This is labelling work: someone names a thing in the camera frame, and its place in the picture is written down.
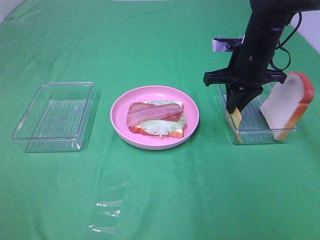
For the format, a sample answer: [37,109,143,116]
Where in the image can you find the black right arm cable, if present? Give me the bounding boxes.
[269,11,303,71]

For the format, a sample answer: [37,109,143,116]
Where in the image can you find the yellow cheese slice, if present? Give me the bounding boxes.
[225,107,243,145]

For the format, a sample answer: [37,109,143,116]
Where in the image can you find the clear plastic wrap strip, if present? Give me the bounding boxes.
[86,171,130,240]

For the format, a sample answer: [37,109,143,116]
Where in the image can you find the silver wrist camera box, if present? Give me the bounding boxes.
[212,36,243,52]

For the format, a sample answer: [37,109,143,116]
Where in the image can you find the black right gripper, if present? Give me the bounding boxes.
[203,46,287,114]

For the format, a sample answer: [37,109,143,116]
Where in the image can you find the white bread slice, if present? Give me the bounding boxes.
[259,71,315,141]
[126,100,187,139]

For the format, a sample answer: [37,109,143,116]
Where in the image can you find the standing white bread slice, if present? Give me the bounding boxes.
[259,71,315,141]

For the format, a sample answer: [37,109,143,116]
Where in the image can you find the bacon strip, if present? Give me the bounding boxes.
[128,102,185,123]
[126,102,183,128]

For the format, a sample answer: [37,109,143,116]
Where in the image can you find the clear right plastic container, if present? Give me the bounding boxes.
[216,82,300,145]

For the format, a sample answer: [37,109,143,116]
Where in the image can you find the green table cloth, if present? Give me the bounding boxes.
[0,0,320,240]

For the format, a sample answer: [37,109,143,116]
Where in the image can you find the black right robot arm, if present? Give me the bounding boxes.
[203,0,320,114]

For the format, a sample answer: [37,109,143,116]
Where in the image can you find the green lettuce leaf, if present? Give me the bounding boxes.
[135,112,187,139]

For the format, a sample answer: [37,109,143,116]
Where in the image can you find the clear left plastic container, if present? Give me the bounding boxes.
[12,82,96,153]

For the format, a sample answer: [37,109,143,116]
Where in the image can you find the clear plastic container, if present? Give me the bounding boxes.
[216,82,300,145]
[12,82,96,153]

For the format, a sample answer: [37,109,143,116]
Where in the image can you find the pink round plate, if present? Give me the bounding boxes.
[110,85,200,150]

